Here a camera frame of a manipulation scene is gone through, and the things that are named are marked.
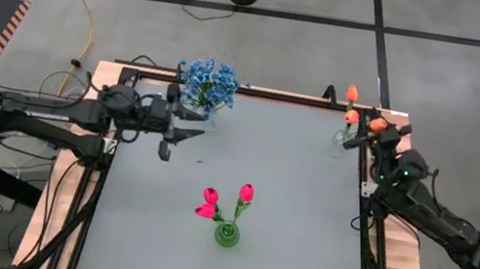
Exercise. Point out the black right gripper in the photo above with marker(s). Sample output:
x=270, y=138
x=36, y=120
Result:
x=389, y=143

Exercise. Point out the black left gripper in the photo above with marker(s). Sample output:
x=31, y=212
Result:
x=164, y=151

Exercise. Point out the orange artificial tulip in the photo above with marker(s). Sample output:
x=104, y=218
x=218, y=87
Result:
x=352, y=116
x=352, y=93
x=378, y=124

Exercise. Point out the blue artificial flower bunch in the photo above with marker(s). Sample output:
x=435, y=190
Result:
x=226, y=83
x=196, y=89

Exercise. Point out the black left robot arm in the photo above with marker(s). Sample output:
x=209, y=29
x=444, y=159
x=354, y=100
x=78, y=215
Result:
x=51, y=108

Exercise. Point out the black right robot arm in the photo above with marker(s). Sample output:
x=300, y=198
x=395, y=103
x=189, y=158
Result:
x=434, y=213

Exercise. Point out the clear ribbed glass vase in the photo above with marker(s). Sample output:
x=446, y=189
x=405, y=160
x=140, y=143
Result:
x=341, y=138

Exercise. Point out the clear round-bellied glass vase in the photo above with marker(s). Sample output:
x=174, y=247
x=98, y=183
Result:
x=213, y=118

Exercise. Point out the green patterned glass vase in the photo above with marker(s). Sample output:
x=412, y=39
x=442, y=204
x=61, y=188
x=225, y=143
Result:
x=227, y=233

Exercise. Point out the black hook at table edge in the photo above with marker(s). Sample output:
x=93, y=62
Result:
x=330, y=93

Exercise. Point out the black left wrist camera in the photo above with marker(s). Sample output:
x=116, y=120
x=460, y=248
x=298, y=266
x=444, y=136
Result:
x=157, y=110

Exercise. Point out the black aluminium table frame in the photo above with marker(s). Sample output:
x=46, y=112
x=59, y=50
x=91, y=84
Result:
x=286, y=98

